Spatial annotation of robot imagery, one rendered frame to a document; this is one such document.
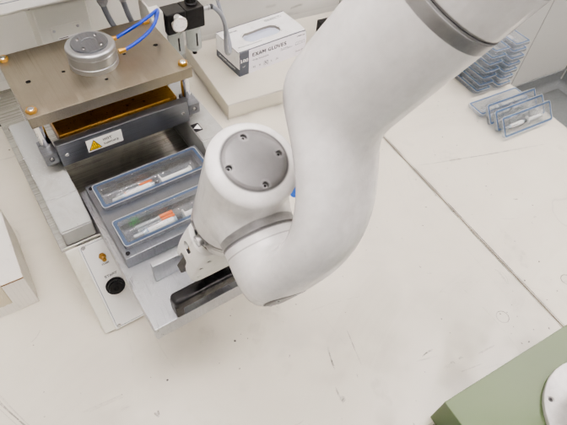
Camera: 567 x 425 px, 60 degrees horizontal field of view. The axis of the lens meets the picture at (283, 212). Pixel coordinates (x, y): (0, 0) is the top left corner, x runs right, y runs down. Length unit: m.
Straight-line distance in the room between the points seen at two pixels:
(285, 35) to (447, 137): 0.52
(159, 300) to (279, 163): 0.37
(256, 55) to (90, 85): 0.63
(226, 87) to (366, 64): 1.05
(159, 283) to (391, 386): 0.45
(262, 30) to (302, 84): 1.11
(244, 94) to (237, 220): 0.92
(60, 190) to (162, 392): 0.38
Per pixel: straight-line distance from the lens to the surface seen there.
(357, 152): 0.37
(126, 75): 0.87
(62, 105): 0.83
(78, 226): 0.85
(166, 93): 0.91
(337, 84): 0.33
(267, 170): 0.42
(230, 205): 0.42
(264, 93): 1.34
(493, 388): 0.91
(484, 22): 0.31
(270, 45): 1.40
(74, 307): 1.02
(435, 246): 1.13
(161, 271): 0.74
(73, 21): 1.05
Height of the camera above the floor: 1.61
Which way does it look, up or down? 51 degrees down
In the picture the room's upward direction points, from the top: 6 degrees clockwise
